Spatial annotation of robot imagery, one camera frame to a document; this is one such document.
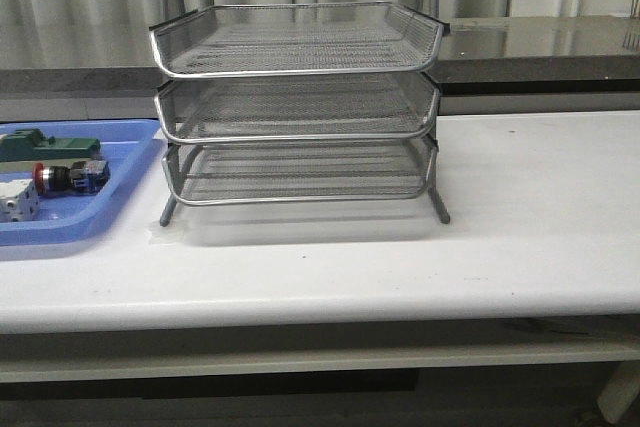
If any silver mesh tray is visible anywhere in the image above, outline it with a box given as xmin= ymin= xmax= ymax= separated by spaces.
xmin=149 ymin=1 xmax=449 ymax=79
xmin=162 ymin=139 xmax=438 ymax=206
xmin=154 ymin=73 xmax=441 ymax=144

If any red emergency stop button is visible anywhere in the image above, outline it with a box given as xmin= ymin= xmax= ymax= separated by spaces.
xmin=32 ymin=160 xmax=110 ymax=195

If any blue plastic tray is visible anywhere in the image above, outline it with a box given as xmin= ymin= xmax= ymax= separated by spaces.
xmin=1 ymin=119 xmax=163 ymax=246

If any green terminal block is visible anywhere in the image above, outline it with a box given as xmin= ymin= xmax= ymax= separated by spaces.
xmin=1 ymin=128 xmax=101 ymax=162

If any white grey metal block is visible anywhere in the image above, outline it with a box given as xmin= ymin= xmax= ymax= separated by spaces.
xmin=1 ymin=179 xmax=40 ymax=223

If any dark back counter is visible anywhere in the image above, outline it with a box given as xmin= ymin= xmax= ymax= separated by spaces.
xmin=1 ymin=16 xmax=639 ymax=96

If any white table leg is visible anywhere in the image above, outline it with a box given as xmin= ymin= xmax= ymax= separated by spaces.
xmin=596 ymin=361 xmax=640 ymax=424

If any grey metal rack frame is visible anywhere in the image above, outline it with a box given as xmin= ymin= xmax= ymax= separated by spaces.
xmin=157 ymin=77 xmax=452 ymax=228

